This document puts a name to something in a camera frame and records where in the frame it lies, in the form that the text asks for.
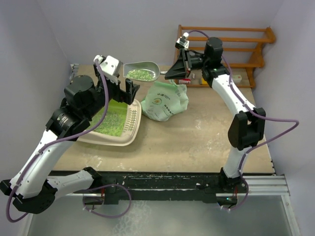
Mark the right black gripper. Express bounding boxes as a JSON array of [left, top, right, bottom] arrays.
[[165, 48, 209, 80]]

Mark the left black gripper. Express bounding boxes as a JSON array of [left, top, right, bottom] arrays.
[[84, 64, 138, 119]]

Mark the silver metal scoop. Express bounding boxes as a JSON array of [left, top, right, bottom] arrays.
[[123, 61, 166, 82]]

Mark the green cat litter bag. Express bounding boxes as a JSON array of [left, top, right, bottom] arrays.
[[141, 81, 189, 121]]

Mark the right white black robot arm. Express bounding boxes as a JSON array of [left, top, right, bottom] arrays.
[[164, 33, 266, 192]]

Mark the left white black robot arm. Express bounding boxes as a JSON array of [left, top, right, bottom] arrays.
[[0, 63, 140, 223]]

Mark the red white small box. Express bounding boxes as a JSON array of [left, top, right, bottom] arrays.
[[178, 78, 191, 85]]

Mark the beige litter box green liner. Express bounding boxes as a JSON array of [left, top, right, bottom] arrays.
[[78, 99, 142, 147]]

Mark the green white carton box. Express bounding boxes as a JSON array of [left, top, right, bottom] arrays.
[[232, 75, 242, 84]]

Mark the wooden shoe rack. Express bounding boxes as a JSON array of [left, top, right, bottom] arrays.
[[177, 25, 276, 89]]

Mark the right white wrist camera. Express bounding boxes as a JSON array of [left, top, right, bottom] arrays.
[[175, 32, 189, 50]]

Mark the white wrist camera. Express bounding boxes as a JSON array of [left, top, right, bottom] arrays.
[[94, 55, 123, 85], [175, 32, 189, 50]]

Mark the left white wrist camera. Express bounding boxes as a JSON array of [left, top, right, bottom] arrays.
[[94, 55, 123, 85]]

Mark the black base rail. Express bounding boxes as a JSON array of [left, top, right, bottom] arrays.
[[83, 171, 249, 205]]

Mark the aluminium frame rail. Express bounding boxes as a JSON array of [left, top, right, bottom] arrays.
[[49, 175, 289, 197]]

